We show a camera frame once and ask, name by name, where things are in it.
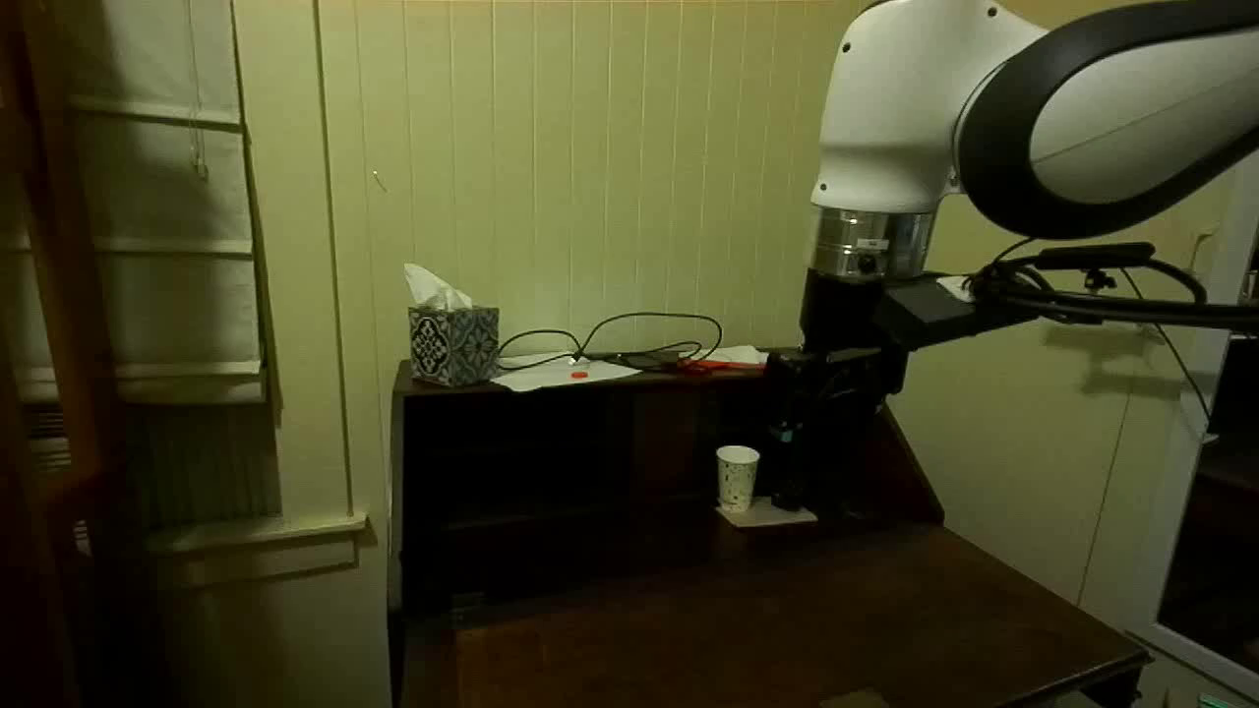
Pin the brown wooden post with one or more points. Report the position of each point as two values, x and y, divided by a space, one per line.
60 394

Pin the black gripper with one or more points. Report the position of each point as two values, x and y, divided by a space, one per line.
847 375

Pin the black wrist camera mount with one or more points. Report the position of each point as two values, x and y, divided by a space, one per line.
928 310

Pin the white framed dark window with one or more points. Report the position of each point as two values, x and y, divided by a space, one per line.
1214 553

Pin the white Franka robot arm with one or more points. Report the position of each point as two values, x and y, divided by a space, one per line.
892 103

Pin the white window sill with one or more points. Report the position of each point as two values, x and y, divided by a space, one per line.
262 538

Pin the dark wooden secretary cabinet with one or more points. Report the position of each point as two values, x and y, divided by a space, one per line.
789 614

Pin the white paper napkin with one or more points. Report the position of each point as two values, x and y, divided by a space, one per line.
778 517

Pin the white speckled paper coffee cup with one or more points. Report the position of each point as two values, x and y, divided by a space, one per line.
738 475

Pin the black white patterned tissue box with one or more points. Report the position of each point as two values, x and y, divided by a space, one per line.
454 348

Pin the white facial tissue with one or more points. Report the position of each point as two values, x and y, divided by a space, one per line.
429 287

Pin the red object on shelf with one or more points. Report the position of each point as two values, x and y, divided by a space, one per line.
738 356

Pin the pale roman window blind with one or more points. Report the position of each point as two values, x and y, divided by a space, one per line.
172 221

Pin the white paper sheet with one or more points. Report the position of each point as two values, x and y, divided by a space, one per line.
563 375

